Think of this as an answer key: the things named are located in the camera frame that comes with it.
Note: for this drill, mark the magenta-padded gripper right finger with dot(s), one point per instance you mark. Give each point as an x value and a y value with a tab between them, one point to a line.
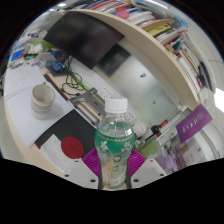
150	170

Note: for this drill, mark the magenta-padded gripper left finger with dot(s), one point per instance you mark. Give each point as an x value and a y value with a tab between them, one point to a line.
77	171

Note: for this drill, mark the green-labelled clear drink bottle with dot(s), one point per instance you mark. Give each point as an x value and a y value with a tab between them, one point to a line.
114	143

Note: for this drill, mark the flat round red coaster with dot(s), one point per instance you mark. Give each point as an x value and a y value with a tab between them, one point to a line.
72	147

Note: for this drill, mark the white paper napkin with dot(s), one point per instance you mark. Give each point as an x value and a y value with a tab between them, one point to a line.
53	150

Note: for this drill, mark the photo poster board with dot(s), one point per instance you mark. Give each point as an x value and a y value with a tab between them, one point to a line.
180	156

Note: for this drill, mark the black desk mat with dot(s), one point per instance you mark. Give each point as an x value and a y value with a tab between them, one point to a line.
75	125

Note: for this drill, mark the purple hanging pennant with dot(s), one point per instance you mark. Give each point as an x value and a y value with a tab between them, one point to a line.
193	123

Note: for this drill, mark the grey metal stand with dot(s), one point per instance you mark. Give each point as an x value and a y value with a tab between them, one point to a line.
86	101

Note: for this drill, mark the cream ceramic mug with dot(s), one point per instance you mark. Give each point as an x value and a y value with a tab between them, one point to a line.
41	101

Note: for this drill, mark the small blue box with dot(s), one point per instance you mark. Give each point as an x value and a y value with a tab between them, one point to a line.
57	66

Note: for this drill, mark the handwritten white paper sheet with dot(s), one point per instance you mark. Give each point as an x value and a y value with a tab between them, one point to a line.
21	80

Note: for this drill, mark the clear plastic box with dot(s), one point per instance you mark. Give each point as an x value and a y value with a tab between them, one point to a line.
46	59

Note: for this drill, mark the black computer monitor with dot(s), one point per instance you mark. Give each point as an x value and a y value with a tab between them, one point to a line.
83	38

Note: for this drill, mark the black wall panel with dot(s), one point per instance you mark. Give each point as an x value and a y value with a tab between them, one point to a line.
113	60

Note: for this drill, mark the wall shelf with books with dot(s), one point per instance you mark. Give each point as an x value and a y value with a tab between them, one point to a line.
160	43

